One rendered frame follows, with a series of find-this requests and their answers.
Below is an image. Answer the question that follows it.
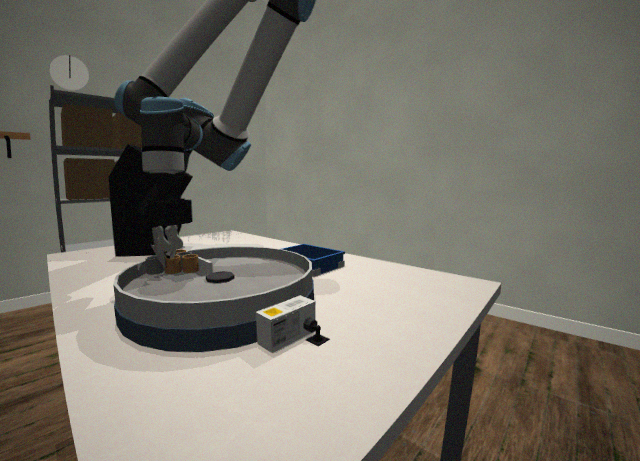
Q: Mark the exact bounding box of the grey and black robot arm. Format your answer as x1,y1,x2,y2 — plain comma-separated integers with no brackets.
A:
114,0,316,174

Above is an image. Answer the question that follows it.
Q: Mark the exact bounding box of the blue open crate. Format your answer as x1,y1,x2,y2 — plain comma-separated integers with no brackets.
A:
282,244,345,277

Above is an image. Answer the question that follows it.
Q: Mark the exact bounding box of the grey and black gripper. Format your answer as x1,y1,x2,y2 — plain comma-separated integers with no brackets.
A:
143,173,192,267

